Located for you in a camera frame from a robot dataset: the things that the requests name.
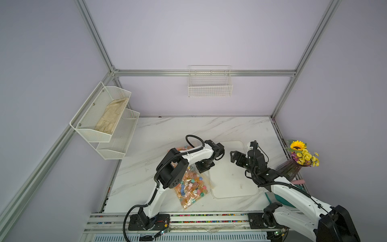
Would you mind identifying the clear ziploc bag of candies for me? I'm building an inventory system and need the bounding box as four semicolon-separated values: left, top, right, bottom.
173;165;211;209

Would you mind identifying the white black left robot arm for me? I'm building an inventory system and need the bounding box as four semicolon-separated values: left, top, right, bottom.
123;135;225;233

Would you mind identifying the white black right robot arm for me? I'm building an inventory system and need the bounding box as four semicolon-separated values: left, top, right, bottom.
230;141;360;242

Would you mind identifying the white plastic tray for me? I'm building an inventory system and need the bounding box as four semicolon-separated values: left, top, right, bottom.
209;141;259;199

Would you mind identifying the dark glass vase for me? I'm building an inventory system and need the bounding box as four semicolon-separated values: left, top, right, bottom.
276;159;303;181

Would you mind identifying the green rubber glove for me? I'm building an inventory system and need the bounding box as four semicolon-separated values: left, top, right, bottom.
265;192;294;208

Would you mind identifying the sunflower and yellow flower bouquet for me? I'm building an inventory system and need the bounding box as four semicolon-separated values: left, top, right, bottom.
286;140;320;167

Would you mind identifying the beige cloth in shelf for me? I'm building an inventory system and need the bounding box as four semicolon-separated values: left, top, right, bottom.
95;97;129;135

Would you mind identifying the white two-tier mesh shelf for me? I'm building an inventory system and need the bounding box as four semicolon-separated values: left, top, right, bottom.
70;82;140;160

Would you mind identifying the white wire wall basket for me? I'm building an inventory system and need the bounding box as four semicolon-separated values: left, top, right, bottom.
188;65;233;97

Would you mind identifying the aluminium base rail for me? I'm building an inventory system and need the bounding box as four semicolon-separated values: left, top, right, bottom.
80;212;290;242

